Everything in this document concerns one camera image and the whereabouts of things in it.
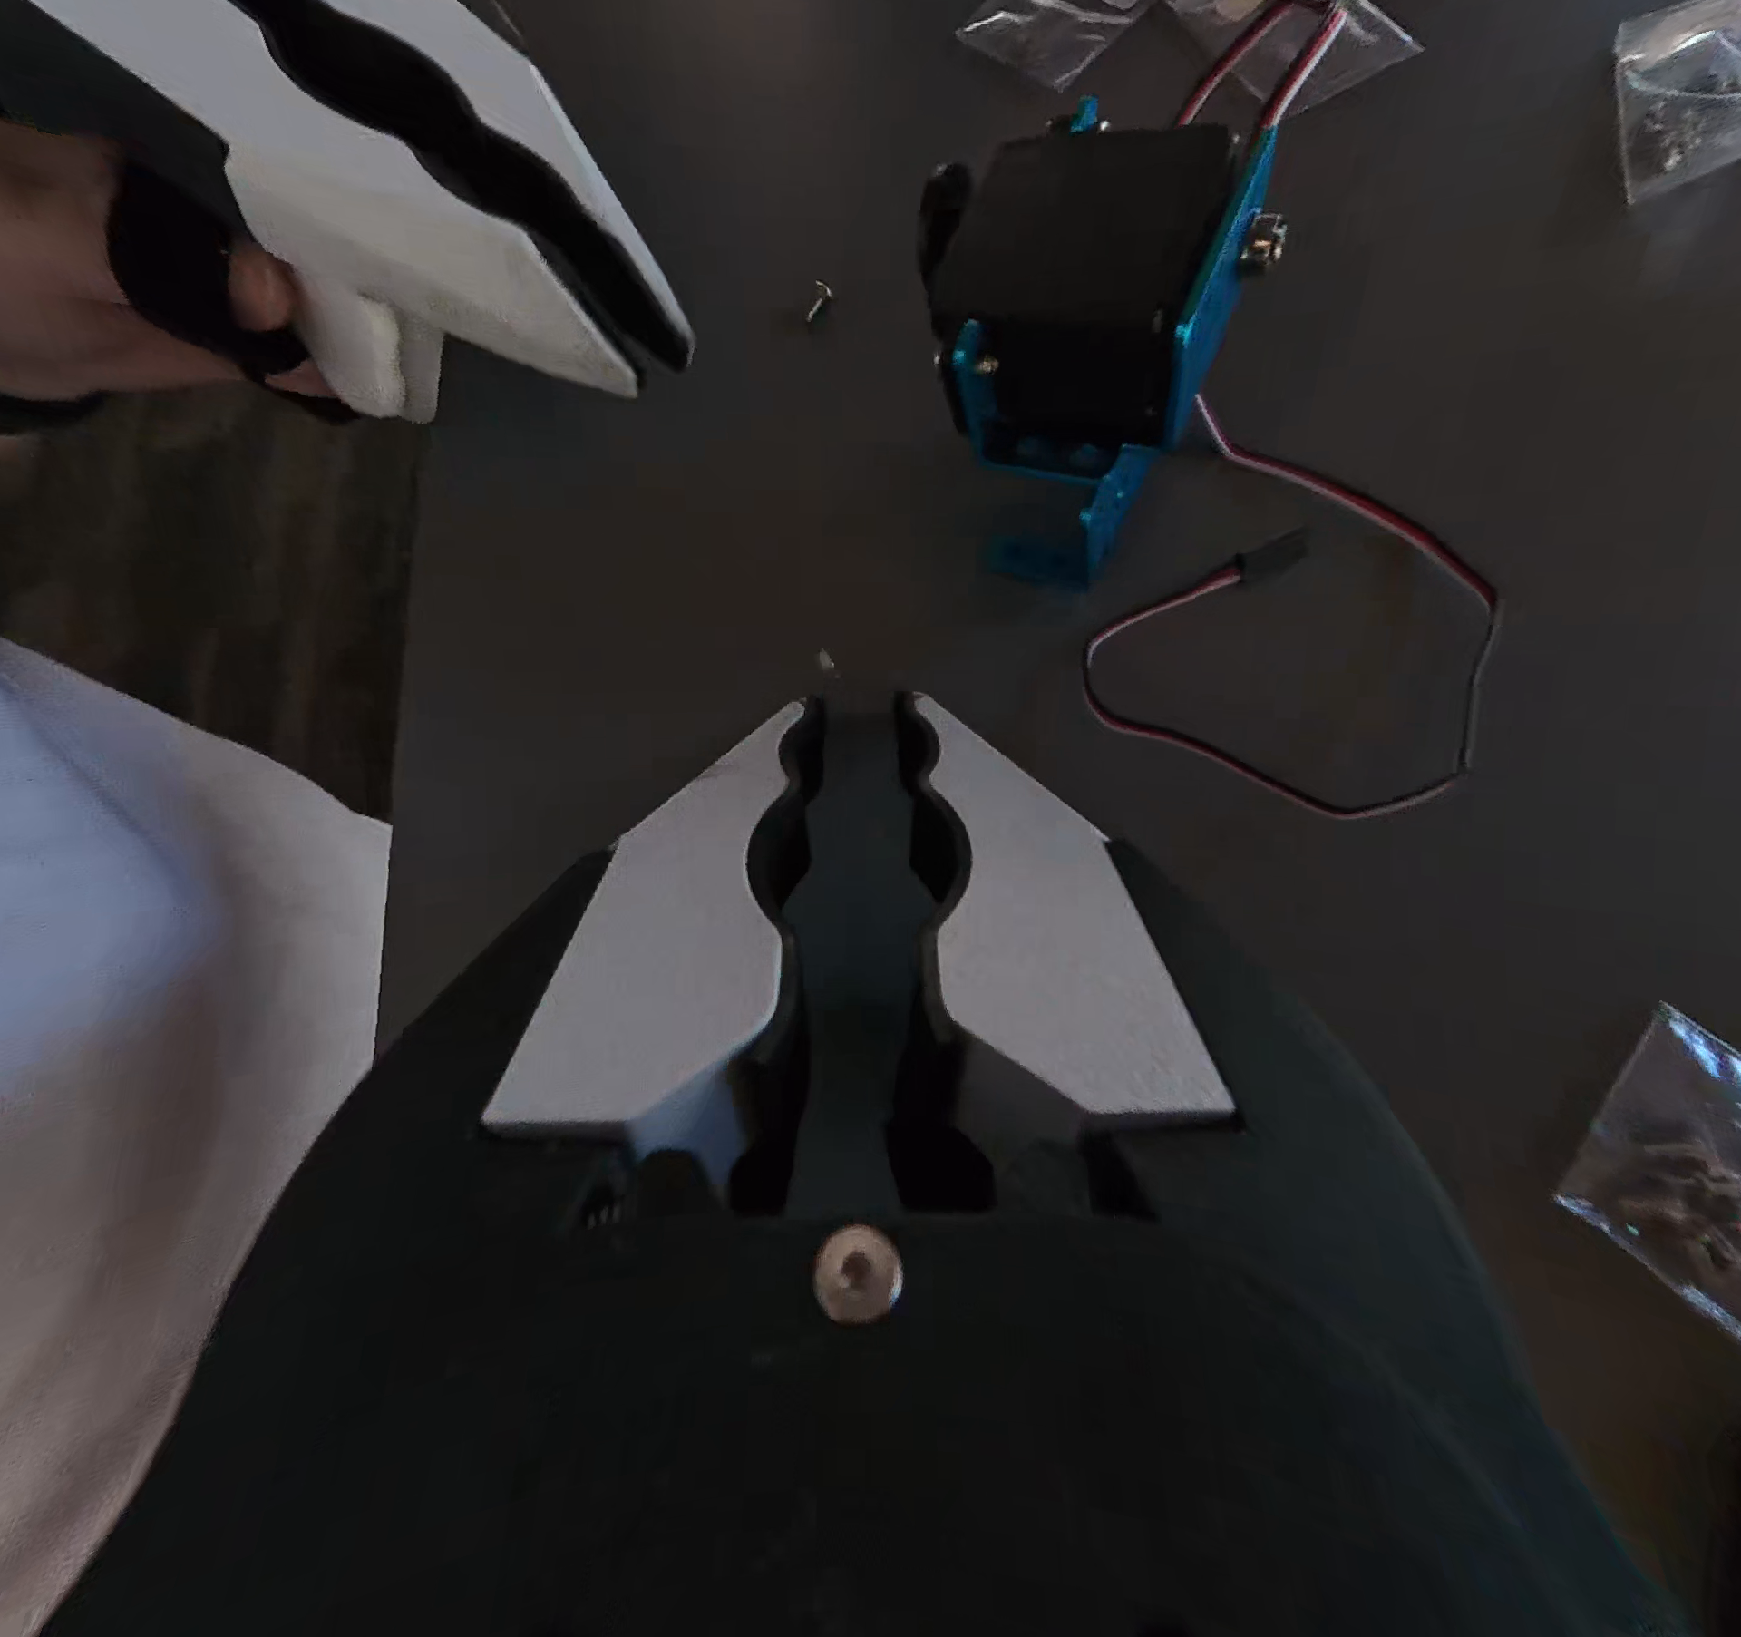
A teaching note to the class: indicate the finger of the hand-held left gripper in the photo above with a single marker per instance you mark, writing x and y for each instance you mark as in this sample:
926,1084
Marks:
477,73
341,208

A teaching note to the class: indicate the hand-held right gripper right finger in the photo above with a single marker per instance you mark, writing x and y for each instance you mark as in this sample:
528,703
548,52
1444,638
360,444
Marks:
1077,970

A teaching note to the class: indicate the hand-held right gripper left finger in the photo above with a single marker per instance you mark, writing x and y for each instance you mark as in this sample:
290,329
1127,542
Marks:
641,970

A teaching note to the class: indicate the small screw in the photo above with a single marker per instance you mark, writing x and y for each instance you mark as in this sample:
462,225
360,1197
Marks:
816,301

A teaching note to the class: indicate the black servo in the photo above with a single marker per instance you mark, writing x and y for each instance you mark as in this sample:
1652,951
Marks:
1090,250

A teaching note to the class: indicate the dark grey desk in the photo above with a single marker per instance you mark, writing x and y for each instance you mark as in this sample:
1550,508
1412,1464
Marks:
680,550

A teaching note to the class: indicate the person's left hand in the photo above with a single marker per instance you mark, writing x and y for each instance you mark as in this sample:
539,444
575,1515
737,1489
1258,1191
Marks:
56,278

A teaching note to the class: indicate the white shirt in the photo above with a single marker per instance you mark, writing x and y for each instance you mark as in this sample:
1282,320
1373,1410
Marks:
137,985

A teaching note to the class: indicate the clear bag with silver screws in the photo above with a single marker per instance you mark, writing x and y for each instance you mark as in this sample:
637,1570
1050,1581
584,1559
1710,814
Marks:
1674,1176

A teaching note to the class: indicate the clear bag with dark screws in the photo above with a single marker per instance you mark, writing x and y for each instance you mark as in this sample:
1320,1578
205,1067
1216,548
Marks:
1688,101

